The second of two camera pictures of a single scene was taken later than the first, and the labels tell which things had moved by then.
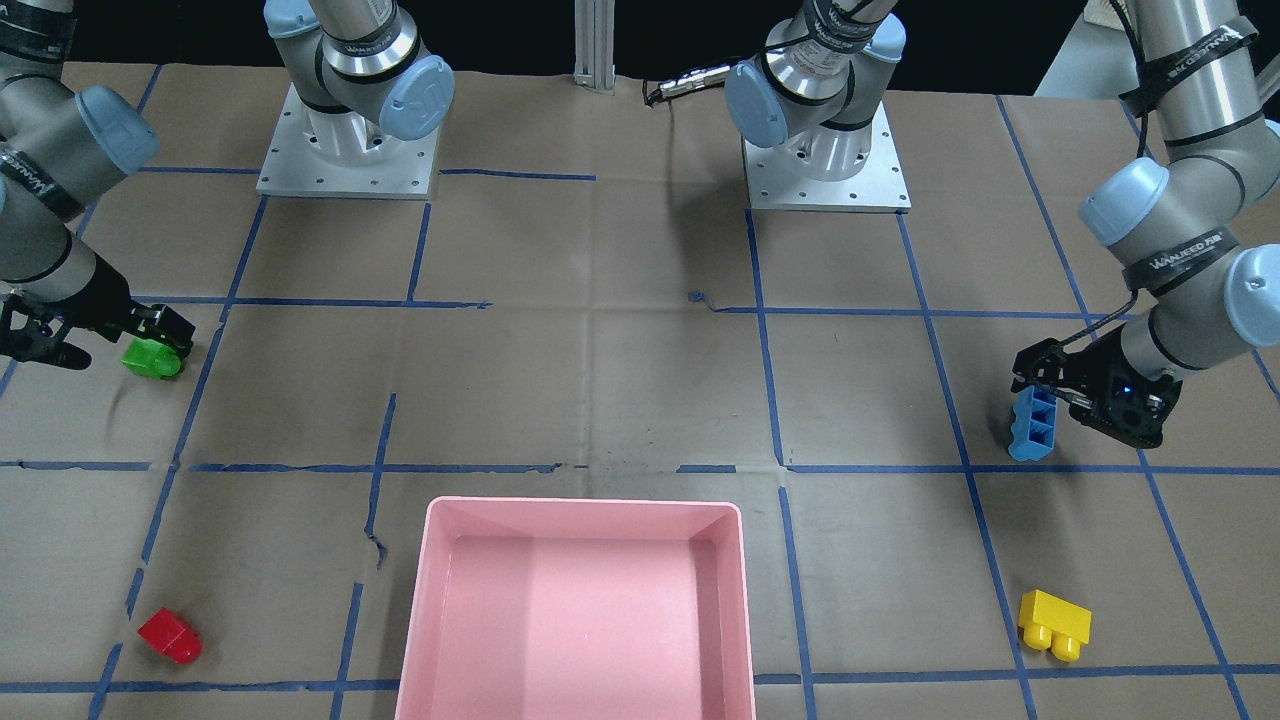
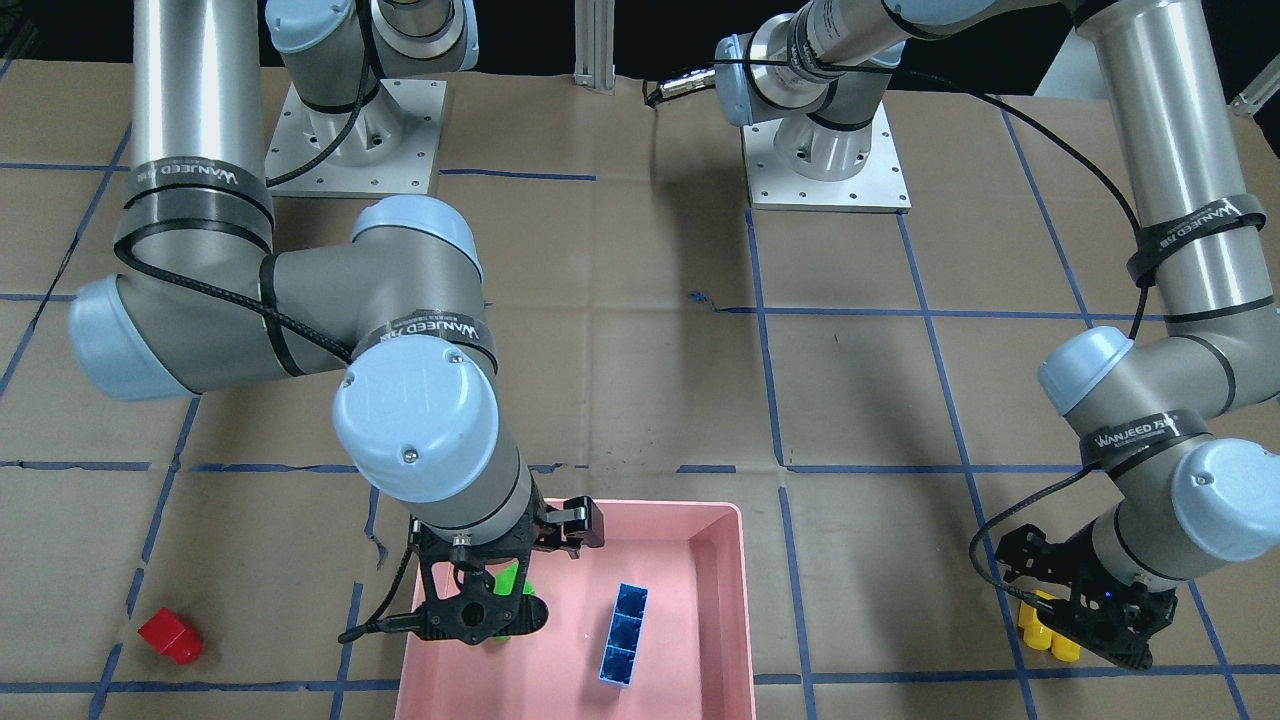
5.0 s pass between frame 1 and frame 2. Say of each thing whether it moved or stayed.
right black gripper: moved
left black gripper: moved
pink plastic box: stayed
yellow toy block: stayed
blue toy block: moved
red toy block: stayed
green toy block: moved
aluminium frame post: stayed
